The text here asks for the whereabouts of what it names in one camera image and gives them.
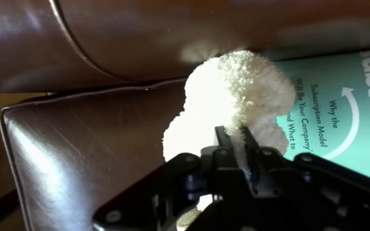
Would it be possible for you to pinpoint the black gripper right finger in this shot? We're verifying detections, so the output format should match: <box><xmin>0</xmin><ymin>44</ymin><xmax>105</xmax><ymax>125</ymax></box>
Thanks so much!
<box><xmin>241</xmin><ymin>126</ymin><xmax>370</xmax><ymax>231</ymax></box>

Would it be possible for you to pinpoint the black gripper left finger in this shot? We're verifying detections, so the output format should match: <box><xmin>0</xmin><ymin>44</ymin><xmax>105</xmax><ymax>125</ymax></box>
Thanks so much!
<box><xmin>93</xmin><ymin>126</ymin><xmax>240</xmax><ymax>231</ymax></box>

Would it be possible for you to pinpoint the white fluffy stuffed toy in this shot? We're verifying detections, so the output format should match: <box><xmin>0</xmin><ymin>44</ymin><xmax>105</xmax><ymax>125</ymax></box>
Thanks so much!
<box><xmin>162</xmin><ymin>49</ymin><xmax>299</xmax><ymax>214</ymax></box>

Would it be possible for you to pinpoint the teal book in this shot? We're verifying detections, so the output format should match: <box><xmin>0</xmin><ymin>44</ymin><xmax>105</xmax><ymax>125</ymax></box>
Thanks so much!
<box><xmin>274</xmin><ymin>45</ymin><xmax>370</xmax><ymax>187</ymax></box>

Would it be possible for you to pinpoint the brown leather sofa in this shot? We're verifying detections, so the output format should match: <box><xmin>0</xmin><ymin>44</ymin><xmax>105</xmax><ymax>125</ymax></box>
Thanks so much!
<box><xmin>0</xmin><ymin>0</ymin><xmax>370</xmax><ymax>231</ymax></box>

